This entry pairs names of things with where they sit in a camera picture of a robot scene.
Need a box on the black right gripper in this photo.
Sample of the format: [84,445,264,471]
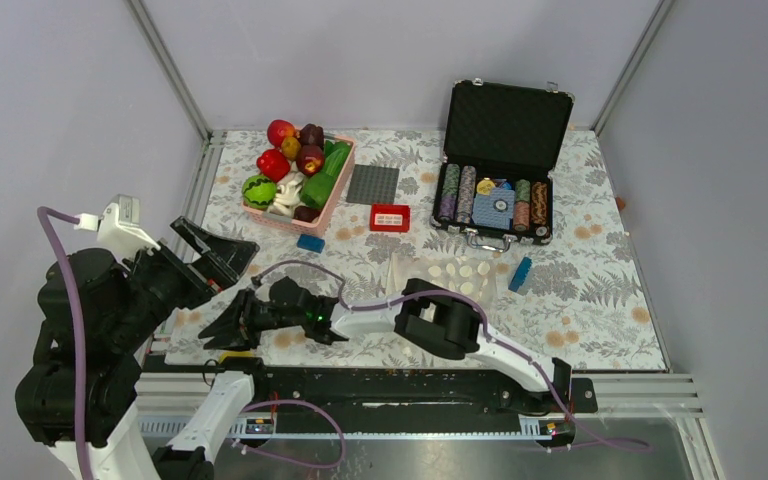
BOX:
[199,289,307,354]

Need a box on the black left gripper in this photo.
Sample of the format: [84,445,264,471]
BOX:
[110,212,261,345]

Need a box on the green watermelon toy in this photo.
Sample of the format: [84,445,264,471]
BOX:
[241,174,277,210]

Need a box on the red bell pepper toy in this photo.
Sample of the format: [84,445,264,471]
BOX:
[256,148,291,183]

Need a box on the yellow lemon toy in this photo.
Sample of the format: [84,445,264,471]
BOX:
[280,136,302,162]

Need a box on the dark red apple toy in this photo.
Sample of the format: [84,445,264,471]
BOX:
[295,145,325,177]

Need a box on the clear zip top bag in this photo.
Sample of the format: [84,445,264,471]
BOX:
[385,253,497,313]

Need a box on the dark purple plum toy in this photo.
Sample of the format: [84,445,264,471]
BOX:
[297,123,325,149]

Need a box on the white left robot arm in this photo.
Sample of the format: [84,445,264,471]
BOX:
[15,206,259,479]

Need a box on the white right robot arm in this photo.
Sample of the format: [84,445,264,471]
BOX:
[199,277,580,415]

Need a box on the blue lego brick near basket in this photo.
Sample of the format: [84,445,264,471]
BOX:
[296,234,325,254]

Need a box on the white mushroom toy cluster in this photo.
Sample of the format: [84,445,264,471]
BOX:
[267,172,306,218]

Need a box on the dark eggplant toy in basket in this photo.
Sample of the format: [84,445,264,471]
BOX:
[294,205,321,223]

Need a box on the pink plastic basket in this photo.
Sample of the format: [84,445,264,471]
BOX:
[241,119,355,237]

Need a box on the green bok choy toy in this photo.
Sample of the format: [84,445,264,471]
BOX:
[321,140,353,178]

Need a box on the dark grey lego baseplate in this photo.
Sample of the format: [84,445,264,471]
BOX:
[346,165,400,205]

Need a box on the red lego brick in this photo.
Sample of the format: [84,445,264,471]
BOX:
[369,204,411,233]

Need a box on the blue playing card deck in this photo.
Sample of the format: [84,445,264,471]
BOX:
[471,188,515,230]

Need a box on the blue lego brick near case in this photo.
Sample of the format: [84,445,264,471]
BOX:
[508,257,532,293]

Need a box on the black poker chip case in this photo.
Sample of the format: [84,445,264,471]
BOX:
[431,78,575,252]

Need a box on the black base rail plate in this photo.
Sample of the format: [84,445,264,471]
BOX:
[208,362,601,436]

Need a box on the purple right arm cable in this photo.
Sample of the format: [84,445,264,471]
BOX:
[251,260,654,455]

